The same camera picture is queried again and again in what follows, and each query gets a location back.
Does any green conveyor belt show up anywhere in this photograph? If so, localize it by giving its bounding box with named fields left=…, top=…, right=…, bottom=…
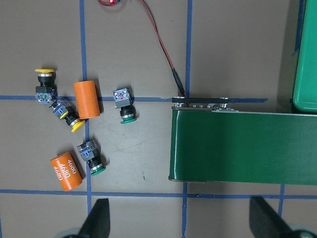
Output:
left=169, top=97, right=317, bottom=185

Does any green push button red contact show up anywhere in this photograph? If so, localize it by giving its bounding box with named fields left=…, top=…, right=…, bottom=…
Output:
left=113, top=88, right=137, bottom=124

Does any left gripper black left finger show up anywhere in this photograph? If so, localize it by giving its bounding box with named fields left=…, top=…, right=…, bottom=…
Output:
left=78, top=198, right=110, bottom=238

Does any orange cylinder marked 4680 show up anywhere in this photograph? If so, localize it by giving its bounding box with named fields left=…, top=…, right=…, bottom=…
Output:
left=50, top=152, right=82, bottom=191

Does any yellow push button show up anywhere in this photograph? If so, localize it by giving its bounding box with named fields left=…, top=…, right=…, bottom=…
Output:
left=35, top=68, right=57, bottom=104
left=49, top=99, right=85, bottom=133

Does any green push button blue contact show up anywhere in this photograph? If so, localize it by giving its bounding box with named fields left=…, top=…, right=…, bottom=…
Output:
left=77, top=140, right=106, bottom=176

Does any plain orange cylinder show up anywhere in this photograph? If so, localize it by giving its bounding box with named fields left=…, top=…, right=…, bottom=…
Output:
left=73, top=80, right=100, bottom=119

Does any red black power cable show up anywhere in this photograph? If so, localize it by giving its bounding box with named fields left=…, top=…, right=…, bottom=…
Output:
left=138, top=0, right=188, bottom=98

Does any green tray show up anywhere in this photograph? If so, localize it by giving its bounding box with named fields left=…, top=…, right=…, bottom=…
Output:
left=293, top=0, right=317, bottom=113

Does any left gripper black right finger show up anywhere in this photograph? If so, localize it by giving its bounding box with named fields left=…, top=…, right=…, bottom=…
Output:
left=249, top=196, right=296, bottom=238

